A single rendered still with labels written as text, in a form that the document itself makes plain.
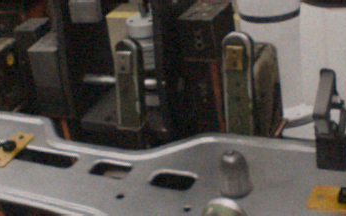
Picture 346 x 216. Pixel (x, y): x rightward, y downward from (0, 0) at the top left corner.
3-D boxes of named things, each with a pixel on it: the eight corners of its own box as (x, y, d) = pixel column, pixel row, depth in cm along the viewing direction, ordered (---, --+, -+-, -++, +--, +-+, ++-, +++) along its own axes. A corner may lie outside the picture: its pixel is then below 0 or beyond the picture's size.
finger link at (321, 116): (330, 41, 61) (335, 92, 64) (309, 85, 56) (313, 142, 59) (343, 42, 61) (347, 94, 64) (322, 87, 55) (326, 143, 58)
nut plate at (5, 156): (3, 168, 85) (0, 161, 84) (-16, 164, 87) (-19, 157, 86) (35, 136, 92) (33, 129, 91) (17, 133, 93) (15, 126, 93)
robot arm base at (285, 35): (261, 69, 146) (248, -10, 137) (344, 81, 137) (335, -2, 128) (215, 116, 133) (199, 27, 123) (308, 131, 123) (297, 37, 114)
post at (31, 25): (66, 222, 123) (11, 28, 104) (79, 207, 127) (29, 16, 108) (87, 227, 121) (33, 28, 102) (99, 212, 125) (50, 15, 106)
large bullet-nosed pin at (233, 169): (218, 207, 76) (210, 157, 73) (229, 190, 78) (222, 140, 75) (245, 210, 75) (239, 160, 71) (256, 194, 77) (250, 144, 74)
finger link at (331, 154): (315, 103, 62) (318, 164, 65) (305, 121, 59) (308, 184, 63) (348, 106, 60) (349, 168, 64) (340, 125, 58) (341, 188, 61)
